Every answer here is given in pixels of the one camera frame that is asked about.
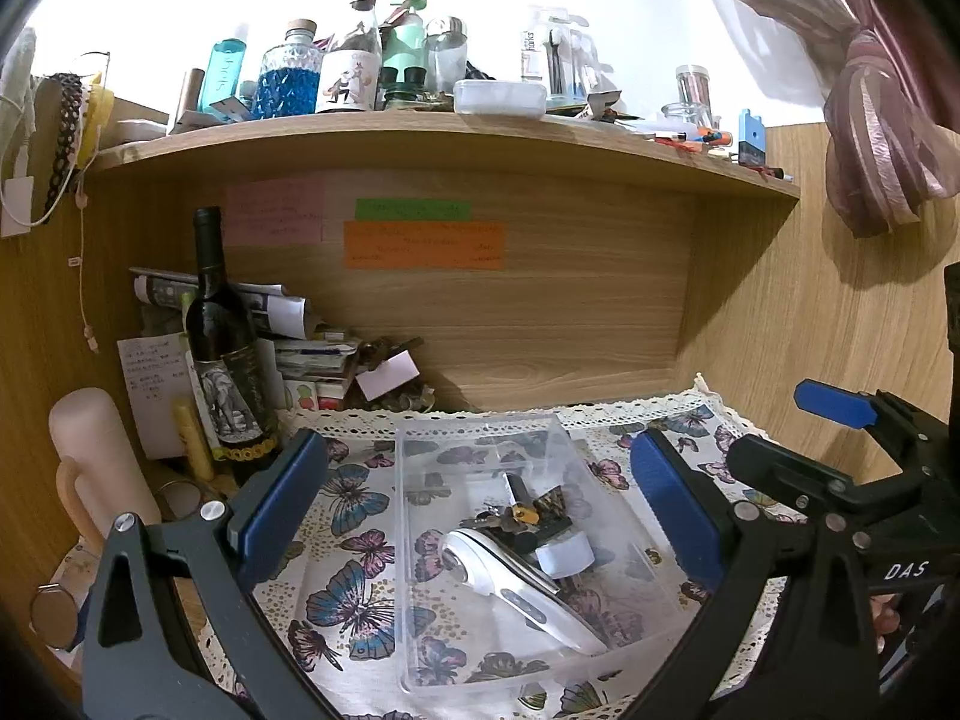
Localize clear glass jar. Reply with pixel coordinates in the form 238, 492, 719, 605
424, 15, 470, 95

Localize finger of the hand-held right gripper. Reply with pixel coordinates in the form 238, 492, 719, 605
726, 433, 875, 530
795, 381, 947, 466

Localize white tape roll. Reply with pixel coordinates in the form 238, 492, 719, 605
534, 532, 596, 577

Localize bunch of keys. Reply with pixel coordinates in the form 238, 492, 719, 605
471, 502, 541, 537

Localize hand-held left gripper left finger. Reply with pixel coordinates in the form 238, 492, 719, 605
81, 429, 331, 720

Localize clear bottle with picture label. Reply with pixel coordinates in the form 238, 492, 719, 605
315, 0, 383, 115

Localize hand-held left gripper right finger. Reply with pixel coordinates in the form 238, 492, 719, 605
622, 427, 882, 720

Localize pale pink card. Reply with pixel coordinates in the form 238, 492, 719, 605
356, 354, 419, 401

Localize butterfly print tablecloth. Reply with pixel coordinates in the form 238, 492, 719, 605
202, 373, 811, 720

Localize glass bottle with blue beads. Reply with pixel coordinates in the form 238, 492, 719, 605
253, 19, 325, 121

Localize rolled magazine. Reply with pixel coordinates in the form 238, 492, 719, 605
129, 266, 308, 338

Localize mauve striped curtain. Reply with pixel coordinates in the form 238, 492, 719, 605
686, 0, 960, 239

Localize brown cardboard tube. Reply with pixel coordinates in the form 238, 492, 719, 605
169, 69, 207, 134

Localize white earphone cable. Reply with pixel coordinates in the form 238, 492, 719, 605
71, 165, 100, 352

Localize white fluffy cloth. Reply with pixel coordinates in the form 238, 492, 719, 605
0, 26, 38, 136

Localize orange sticky note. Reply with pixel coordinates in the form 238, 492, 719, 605
343, 221, 507, 271

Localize mint green pump bottle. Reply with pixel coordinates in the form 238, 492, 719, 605
379, 0, 428, 91

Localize green sticky note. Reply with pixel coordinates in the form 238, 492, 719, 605
355, 199, 472, 222

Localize black binoculars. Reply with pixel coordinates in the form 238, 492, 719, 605
379, 66, 428, 110

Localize small dark patterned item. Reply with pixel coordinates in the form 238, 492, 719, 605
529, 486, 575, 533

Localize yellow tube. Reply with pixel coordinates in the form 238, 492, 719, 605
172, 399, 215, 479

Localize white handheld massager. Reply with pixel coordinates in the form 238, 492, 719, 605
439, 529, 610, 655

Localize handwritten paper note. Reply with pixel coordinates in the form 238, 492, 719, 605
116, 334, 192, 460

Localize black lace band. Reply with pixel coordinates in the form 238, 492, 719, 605
41, 73, 87, 215

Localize pink sticky note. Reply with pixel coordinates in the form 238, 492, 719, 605
223, 178, 329, 247

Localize wooden shelf board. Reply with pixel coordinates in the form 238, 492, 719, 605
86, 111, 802, 202

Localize clear blister pack of tools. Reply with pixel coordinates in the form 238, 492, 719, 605
520, 6, 601, 110

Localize dark wine bottle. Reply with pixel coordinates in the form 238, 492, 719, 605
184, 206, 282, 485

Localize beige cylindrical device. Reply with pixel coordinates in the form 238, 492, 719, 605
49, 388, 162, 541

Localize clear plastic container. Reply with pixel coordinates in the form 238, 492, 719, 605
394, 411, 702, 695

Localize yellow plastic item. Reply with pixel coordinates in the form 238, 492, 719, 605
79, 86, 117, 166

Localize blue plastic clip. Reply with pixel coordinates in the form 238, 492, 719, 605
735, 109, 766, 166

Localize white plastic box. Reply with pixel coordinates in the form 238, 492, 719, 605
452, 79, 548, 119

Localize person's right hand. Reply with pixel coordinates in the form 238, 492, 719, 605
868, 594, 901, 638

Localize blue plastic bottle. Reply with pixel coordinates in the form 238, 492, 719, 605
199, 21, 250, 121

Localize stack of papers and boxes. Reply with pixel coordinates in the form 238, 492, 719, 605
274, 326, 361, 412

